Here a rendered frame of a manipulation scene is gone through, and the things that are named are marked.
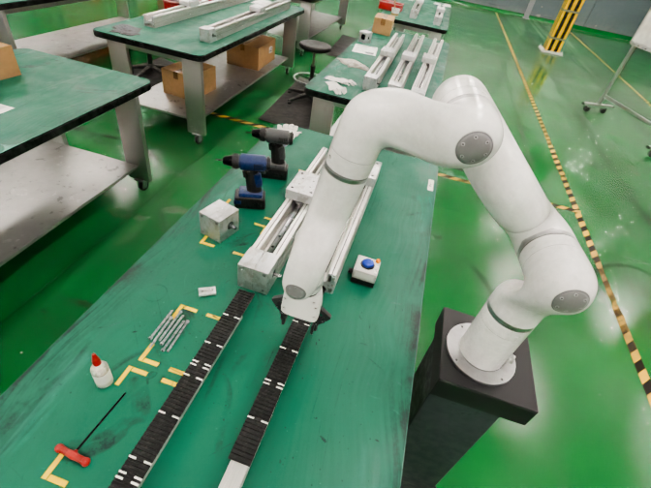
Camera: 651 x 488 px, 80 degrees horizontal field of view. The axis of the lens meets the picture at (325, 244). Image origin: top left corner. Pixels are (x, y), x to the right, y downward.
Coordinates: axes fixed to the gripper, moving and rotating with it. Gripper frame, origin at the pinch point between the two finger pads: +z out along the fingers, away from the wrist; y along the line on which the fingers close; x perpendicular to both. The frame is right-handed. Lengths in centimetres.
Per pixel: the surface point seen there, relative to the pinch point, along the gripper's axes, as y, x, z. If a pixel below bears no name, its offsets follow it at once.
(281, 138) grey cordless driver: -36, 76, -13
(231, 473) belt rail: -0.7, -39.4, 3.2
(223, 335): -17.9, -9.6, 3.0
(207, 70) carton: -181, 272, 42
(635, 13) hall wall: 565, 1525, 10
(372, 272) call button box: 15.5, 28.8, 0.1
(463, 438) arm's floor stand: 56, -2, 25
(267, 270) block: -14.5, 12.1, -3.3
